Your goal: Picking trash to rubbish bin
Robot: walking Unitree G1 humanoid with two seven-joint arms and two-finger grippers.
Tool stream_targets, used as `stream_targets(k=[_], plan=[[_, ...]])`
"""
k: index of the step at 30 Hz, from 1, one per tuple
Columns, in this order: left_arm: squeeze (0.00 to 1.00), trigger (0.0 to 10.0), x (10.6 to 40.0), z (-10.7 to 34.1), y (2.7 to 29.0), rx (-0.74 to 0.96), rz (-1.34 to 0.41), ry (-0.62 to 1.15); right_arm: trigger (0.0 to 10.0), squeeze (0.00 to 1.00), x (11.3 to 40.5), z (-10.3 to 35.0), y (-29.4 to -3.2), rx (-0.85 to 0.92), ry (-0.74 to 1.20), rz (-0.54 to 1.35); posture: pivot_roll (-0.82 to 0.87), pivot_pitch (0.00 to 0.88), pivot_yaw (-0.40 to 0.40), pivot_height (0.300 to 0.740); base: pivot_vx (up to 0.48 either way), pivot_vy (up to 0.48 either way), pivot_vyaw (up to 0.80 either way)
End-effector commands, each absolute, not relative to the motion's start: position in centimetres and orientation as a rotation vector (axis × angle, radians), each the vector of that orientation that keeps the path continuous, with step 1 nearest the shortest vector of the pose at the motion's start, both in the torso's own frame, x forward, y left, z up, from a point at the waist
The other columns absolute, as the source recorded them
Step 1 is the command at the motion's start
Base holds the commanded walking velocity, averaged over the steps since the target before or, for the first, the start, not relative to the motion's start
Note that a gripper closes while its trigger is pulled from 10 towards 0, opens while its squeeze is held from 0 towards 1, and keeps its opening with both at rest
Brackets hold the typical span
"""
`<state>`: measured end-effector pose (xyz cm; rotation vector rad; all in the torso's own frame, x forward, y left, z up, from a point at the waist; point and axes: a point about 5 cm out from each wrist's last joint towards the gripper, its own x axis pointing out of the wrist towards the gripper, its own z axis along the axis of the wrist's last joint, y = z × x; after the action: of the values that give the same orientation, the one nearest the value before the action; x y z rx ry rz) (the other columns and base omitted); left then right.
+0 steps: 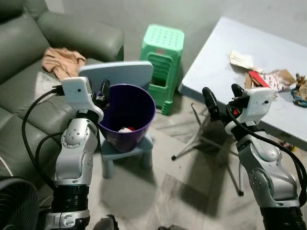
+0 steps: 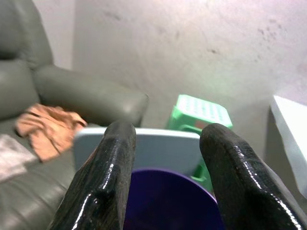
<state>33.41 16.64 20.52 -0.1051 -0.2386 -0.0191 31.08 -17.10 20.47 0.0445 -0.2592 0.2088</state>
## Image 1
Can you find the grey-green leather sofa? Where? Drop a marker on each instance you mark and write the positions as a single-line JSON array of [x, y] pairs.
[[24, 52]]

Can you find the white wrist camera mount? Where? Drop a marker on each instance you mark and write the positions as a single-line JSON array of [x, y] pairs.
[[259, 103], [76, 93]]

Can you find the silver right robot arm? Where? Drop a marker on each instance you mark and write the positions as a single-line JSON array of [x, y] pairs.
[[266, 167]]

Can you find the pale blue folding table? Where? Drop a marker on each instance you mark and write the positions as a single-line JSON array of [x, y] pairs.
[[216, 67]]

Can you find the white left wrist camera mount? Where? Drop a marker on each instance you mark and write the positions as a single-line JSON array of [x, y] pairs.
[[76, 93]]

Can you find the red and white trash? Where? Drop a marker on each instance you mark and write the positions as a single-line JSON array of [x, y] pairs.
[[126, 130]]

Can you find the red flat packet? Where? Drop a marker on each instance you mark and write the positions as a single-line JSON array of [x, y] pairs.
[[259, 79]]

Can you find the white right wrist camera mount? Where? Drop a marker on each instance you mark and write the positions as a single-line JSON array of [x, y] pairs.
[[259, 103]]

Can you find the black floor fan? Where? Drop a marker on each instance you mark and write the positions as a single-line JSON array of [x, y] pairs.
[[17, 206]]

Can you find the beige crumpled cloth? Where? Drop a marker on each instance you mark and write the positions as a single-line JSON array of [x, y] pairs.
[[61, 60]]

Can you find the brown crumpled paper trash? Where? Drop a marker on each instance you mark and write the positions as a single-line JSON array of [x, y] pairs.
[[301, 91]]

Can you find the white paper booklet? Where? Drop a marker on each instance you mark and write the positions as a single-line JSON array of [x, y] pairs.
[[241, 59]]

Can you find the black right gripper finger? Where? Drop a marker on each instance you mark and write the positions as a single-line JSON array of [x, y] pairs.
[[237, 91], [211, 103]]

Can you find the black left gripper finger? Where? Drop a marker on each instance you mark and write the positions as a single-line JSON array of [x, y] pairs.
[[105, 89]]

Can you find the black right robot foot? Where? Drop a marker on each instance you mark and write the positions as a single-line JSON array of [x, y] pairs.
[[171, 228]]

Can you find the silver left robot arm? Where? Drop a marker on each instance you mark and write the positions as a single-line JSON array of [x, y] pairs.
[[74, 153]]

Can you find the light blue child chair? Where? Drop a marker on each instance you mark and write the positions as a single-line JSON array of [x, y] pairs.
[[122, 72]]

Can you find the green plastic stool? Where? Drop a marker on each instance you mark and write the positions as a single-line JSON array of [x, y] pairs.
[[163, 45]]

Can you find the purple plastic rubbish bin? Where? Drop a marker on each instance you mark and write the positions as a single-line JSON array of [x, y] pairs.
[[125, 108]]

